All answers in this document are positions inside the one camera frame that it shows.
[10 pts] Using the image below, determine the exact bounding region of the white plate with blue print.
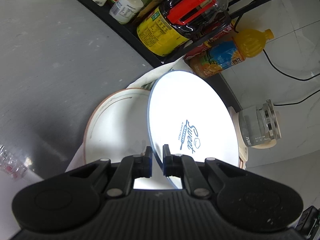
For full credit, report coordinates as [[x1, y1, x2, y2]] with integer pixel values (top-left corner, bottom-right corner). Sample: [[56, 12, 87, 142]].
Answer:
[[147, 70, 239, 190]]

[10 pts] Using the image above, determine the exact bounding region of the white plate brown rim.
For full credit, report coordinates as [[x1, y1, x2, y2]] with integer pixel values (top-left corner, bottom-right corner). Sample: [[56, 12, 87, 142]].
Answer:
[[84, 88, 151, 164]]

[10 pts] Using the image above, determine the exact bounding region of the glass electric kettle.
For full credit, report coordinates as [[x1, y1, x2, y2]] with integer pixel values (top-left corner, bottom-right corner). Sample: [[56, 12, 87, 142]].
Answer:
[[237, 99, 283, 148]]

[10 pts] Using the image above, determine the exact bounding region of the patterned white table cloth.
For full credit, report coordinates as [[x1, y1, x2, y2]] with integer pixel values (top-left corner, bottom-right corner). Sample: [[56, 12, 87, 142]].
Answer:
[[65, 56, 250, 173]]

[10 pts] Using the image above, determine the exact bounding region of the orange juice bottle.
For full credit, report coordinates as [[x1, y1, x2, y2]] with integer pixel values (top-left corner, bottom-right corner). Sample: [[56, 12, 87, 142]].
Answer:
[[189, 29, 274, 79]]

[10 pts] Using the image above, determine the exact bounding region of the red drink can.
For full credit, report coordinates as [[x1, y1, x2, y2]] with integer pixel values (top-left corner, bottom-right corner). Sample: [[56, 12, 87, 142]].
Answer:
[[184, 20, 235, 60]]

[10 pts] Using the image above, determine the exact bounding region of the dark soy sauce jug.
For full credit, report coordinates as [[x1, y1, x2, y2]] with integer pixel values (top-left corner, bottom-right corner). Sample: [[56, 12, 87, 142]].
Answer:
[[137, 0, 229, 57]]

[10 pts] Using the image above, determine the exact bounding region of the white capped seasoning jar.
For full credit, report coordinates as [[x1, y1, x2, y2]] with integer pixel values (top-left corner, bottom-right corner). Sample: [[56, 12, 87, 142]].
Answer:
[[109, 0, 144, 24]]

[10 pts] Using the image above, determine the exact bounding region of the black metal spice rack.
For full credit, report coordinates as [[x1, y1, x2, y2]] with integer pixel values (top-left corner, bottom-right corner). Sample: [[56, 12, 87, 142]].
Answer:
[[67, 0, 320, 67]]

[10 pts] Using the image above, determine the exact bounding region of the black power cable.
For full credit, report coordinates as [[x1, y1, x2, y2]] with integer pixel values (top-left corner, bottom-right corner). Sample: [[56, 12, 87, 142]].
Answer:
[[262, 48, 320, 106]]

